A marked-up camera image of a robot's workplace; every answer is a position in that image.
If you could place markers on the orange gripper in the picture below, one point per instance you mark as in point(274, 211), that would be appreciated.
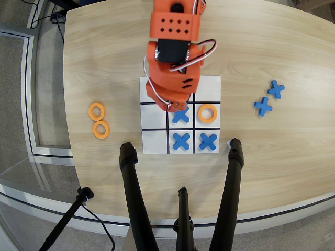
point(167, 96)

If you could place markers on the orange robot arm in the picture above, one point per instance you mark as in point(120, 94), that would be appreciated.
point(172, 26)

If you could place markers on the blue foam cross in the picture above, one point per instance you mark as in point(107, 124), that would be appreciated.
point(181, 141)
point(208, 141)
point(276, 89)
point(263, 106)
point(181, 117)

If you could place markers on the white tic-tac-toe board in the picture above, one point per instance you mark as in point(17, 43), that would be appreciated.
point(153, 141)

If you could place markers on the small white tag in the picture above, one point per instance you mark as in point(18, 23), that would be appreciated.
point(228, 143)

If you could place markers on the thin black tripod leg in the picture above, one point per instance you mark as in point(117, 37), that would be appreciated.
point(183, 214)

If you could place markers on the black furniture base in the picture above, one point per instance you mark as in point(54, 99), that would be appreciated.
point(68, 3)

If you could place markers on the black stand pole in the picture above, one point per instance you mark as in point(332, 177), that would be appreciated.
point(62, 222)

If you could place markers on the grey metal floor frame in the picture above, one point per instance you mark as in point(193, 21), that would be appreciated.
point(30, 104)

